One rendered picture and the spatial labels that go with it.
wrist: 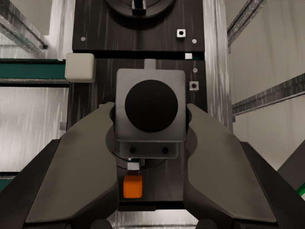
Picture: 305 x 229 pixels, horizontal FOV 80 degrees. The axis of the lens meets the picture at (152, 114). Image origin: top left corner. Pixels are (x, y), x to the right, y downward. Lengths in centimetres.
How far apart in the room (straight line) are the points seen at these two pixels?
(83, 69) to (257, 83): 39
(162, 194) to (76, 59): 26
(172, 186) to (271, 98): 20
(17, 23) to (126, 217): 34
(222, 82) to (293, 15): 34
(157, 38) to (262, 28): 31
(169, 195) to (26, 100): 33
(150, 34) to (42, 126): 27
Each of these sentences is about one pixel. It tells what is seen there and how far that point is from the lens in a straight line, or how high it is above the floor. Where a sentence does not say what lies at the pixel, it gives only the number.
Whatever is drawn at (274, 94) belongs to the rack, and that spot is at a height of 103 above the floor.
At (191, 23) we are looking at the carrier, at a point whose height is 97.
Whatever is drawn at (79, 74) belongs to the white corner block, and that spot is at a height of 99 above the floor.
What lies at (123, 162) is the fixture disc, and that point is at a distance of 29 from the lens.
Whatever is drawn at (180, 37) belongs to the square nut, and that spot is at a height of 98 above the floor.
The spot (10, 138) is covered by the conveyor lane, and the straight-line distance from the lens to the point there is 45.
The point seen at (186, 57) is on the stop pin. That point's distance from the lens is 35.
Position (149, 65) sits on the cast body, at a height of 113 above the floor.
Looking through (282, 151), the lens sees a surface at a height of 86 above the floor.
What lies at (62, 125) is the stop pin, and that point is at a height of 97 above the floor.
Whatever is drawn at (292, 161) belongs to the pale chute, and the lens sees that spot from 31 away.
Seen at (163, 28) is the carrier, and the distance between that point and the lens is 37.
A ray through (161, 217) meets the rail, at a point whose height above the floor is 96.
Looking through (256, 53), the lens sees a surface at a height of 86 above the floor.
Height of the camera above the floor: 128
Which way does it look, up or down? 81 degrees down
